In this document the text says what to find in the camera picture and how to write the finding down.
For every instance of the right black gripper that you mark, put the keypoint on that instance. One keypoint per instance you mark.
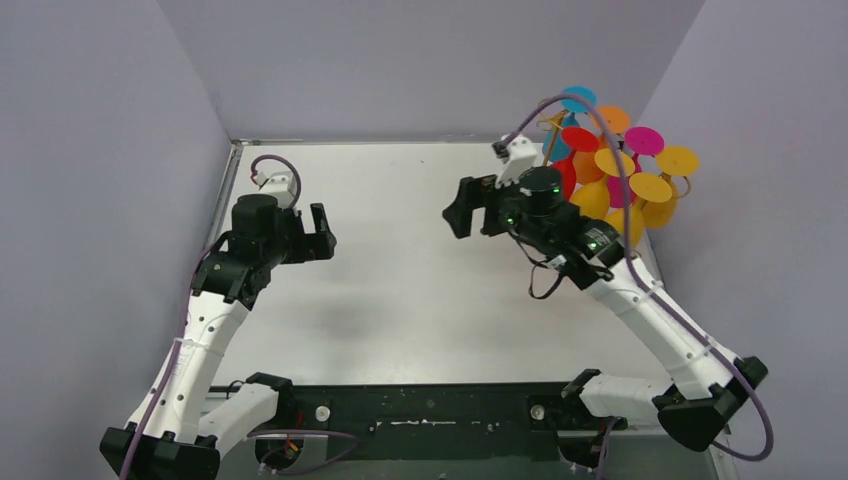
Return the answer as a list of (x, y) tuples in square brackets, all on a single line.
[(475, 192)]

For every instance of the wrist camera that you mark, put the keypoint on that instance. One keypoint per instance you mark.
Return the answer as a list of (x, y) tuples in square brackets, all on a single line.
[(283, 186), (517, 156)]

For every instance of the pink plastic wine glass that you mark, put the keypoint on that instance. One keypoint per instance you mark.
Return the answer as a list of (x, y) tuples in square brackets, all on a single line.
[(636, 142)]

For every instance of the red plastic wine glass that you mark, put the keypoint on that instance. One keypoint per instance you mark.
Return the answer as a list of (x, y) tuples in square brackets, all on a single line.
[(580, 143)]

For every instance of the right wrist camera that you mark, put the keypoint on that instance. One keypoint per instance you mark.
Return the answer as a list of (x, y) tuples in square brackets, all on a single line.
[(517, 156)]

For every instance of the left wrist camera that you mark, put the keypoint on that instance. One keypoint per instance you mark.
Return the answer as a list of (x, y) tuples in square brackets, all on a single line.
[(283, 186)]

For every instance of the gold wire glass rack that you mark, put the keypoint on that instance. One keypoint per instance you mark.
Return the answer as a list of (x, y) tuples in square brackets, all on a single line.
[(552, 147)]

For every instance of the orange plastic wine glass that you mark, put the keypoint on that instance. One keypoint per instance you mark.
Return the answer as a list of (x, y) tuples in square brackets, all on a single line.
[(613, 120)]

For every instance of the yellow wine glass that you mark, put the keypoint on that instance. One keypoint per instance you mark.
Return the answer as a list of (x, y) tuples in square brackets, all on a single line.
[(593, 199), (643, 187), (676, 164)]

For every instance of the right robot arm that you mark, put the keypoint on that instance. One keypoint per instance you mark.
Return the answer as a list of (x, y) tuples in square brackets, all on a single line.
[(706, 383)]

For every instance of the yellow wine glass front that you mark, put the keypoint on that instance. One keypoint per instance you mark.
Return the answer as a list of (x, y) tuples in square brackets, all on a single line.
[(643, 187)]

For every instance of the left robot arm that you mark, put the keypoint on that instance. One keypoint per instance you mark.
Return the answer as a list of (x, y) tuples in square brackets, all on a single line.
[(169, 436)]

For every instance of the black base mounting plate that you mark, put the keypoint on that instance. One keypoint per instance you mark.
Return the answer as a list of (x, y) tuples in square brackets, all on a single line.
[(419, 422)]

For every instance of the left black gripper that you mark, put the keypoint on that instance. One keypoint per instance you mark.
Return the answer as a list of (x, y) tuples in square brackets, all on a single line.
[(307, 234)]

